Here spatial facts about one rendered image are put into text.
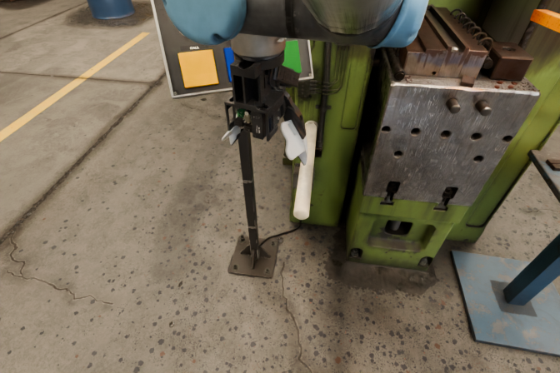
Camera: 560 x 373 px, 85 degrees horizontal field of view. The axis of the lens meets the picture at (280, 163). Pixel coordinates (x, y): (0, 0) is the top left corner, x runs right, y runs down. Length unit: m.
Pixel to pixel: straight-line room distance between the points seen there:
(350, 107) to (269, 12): 0.91
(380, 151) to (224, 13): 0.82
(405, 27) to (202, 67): 0.53
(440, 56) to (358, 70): 0.26
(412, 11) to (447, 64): 0.72
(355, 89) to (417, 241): 0.73
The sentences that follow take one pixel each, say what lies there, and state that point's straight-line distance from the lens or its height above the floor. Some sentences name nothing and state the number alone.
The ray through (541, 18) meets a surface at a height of 1.10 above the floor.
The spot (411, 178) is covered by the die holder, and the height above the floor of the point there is 0.58.
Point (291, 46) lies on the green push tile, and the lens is 0.77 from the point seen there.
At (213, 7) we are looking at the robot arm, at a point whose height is 1.23.
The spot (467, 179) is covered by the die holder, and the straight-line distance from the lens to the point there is 1.18.
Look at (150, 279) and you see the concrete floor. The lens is 1.58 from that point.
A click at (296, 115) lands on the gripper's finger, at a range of 0.49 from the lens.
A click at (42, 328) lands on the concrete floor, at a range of 1.68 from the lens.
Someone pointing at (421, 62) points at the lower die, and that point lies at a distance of 0.97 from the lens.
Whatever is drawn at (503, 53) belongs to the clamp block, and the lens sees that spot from 1.05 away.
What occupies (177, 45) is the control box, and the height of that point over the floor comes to 1.05.
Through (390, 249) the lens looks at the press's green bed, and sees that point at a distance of 1.46.
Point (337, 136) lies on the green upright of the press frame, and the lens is 1.23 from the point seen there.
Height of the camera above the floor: 1.30
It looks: 41 degrees down
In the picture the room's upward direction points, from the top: straight up
